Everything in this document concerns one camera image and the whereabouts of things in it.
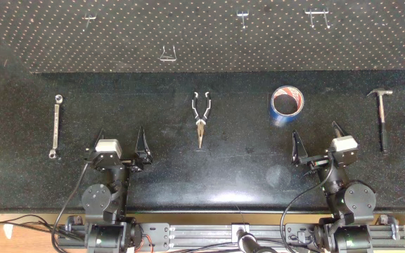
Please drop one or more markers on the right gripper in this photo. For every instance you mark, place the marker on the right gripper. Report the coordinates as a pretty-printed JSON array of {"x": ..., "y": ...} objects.
[{"x": 315, "y": 161}]

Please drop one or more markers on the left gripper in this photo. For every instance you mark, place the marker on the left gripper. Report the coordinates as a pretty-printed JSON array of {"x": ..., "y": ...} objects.
[{"x": 100, "y": 163}]

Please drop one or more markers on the wrench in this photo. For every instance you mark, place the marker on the wrench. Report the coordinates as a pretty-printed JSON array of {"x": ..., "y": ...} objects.
[{"x": 56, "y": 123}]

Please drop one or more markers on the black and white pliers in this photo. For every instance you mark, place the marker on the black and white pliers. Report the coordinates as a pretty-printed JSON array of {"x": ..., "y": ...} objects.
[{"x": 200, "y": 126}]

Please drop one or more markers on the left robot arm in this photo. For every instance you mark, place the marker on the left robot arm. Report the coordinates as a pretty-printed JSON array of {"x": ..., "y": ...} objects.
[{"x": 97, "y": 200}]

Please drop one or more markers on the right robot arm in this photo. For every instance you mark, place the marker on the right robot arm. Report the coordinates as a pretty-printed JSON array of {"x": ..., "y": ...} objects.
[{"x": 359, "y": 202}]

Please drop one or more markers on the black pegboard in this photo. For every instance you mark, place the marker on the black pegboard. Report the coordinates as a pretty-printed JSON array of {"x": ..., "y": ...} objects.
[{"x": 223, "y": 42}]

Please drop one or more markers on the roll of blue tape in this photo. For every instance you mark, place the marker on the roll of blue tape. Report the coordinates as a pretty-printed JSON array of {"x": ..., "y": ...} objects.
[{"x": 276, "y": 116}]

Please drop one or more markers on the hammer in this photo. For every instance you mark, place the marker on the hammer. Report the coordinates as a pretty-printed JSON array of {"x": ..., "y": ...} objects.
[{"x": 382, "y": 112}]

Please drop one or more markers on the white paper tag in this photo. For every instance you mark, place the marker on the white paper tag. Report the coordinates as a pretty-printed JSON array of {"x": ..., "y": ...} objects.
[{"x": 8, "y": 231}]

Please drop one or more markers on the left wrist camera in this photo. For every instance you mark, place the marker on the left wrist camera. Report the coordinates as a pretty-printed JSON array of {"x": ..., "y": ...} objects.
[{"x": 108, "y": 147}]

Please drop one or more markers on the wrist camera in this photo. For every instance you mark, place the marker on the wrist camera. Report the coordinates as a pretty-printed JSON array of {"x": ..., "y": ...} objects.
[
  {"x": 345, "y": 144},
  {"x": 108, "y": 147}
]

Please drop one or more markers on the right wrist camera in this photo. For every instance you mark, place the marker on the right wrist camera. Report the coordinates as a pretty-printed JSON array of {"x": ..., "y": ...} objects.
[{"x": 345, "y": 144}]

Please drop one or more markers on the mounting rail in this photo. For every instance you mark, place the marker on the mounting rail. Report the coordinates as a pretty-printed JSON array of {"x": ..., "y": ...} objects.
[{"x": 202, "y": 235}]

